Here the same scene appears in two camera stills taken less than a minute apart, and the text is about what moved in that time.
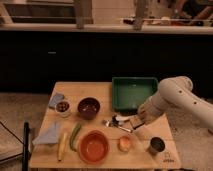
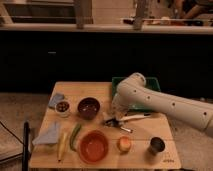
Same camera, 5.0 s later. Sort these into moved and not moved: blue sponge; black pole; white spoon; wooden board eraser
Moved: wooden board eraser
Not moved: black pole; blue sponge; white spoon
